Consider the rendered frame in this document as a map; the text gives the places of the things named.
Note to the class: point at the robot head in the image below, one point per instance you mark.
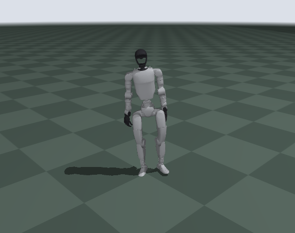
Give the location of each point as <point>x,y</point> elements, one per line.
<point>139,54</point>

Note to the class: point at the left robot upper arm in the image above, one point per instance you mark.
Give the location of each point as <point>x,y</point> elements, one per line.
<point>159,80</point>

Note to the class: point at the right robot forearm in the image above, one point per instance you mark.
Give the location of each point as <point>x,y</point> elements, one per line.
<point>127,106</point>

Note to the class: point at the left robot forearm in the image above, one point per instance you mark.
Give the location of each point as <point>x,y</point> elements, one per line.
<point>163,100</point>

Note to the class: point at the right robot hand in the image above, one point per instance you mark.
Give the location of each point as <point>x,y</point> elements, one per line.
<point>127,119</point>

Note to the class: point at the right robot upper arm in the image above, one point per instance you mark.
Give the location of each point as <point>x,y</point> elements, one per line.
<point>128,84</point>

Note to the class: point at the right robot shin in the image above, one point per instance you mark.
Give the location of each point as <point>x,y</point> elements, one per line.
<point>141,154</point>

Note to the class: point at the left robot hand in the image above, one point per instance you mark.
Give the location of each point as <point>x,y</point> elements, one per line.
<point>165,111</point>

